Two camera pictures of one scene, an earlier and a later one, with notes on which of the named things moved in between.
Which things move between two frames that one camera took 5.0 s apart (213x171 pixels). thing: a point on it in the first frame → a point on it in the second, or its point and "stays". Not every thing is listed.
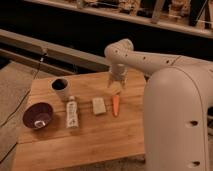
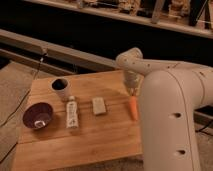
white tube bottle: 72,113 stays
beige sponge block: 98,106 stays
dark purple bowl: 38,115 stays
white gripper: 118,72 → 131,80
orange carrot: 115,105 → 134,108
